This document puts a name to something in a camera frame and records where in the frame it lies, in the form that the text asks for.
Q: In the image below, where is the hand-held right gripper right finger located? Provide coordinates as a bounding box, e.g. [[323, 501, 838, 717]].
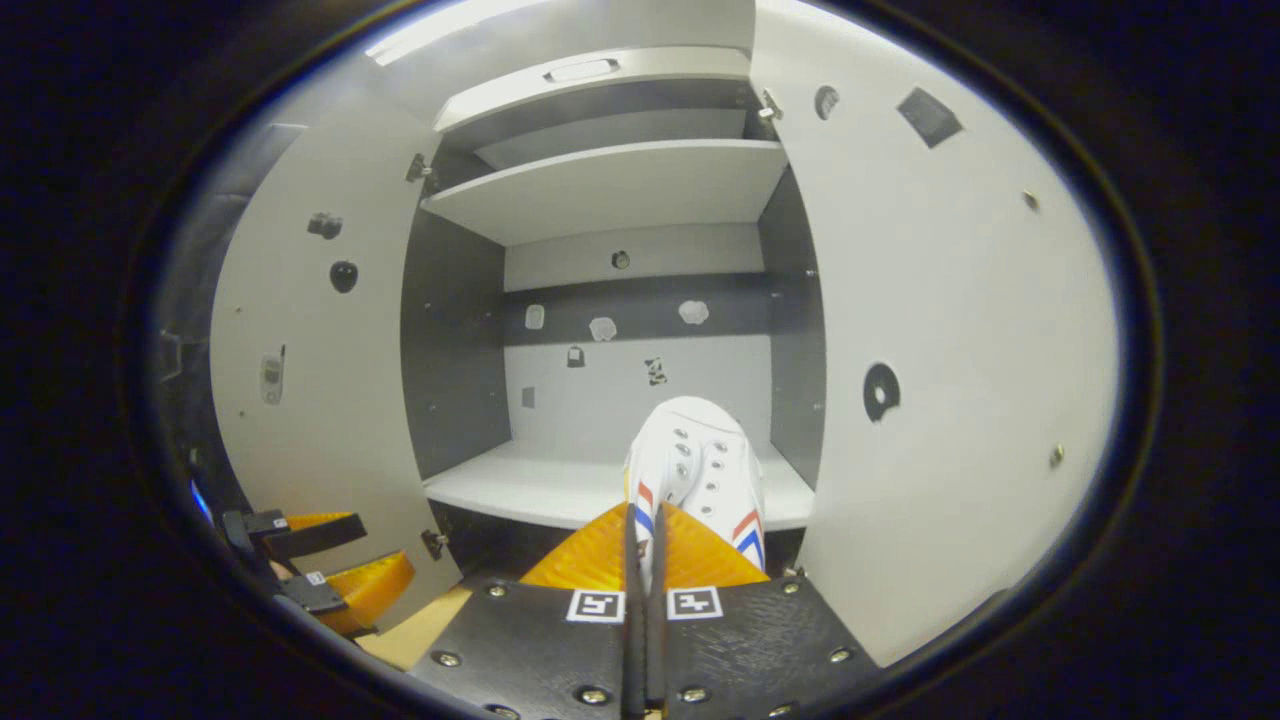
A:
[[646, 500, 888, 720]]

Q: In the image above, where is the white striped shoe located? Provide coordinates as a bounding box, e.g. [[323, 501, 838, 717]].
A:
[[622, 396, 769, 591]]

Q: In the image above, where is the white cabinet drawer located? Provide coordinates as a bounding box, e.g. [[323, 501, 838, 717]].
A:
[[435, 47, 754, 131]]

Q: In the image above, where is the white cabinet door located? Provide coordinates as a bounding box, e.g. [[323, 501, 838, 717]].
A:
[[208, 100, 464, 633], [750, 0, 1121, 669]]

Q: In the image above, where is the white cabinet shelf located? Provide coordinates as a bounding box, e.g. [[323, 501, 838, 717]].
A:
[[425, 438, 816, 532], [420, 138, 791, 248]]

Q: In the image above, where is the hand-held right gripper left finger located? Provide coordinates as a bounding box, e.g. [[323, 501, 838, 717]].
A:
[[408, 500, 647, 720]]

